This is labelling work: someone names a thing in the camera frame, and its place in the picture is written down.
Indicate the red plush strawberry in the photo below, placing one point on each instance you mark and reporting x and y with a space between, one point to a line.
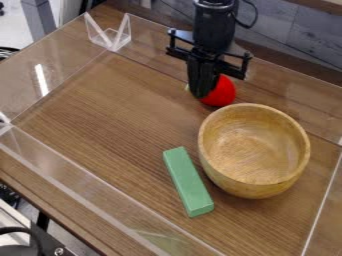
221 95

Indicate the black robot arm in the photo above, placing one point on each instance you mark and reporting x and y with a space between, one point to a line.
208 47

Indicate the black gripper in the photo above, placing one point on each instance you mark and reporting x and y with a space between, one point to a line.
202 73

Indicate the grey table leg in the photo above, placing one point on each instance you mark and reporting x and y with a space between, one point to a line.
39 17

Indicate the black clamp device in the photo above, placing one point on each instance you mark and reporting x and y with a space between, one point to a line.
42 244

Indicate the clear acrylic enclosure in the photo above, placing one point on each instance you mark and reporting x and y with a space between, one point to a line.
96 104

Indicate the green rectangular block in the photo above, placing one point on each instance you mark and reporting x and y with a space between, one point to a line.
194 195

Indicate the wooden bowl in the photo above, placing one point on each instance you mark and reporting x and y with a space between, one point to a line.
255 150

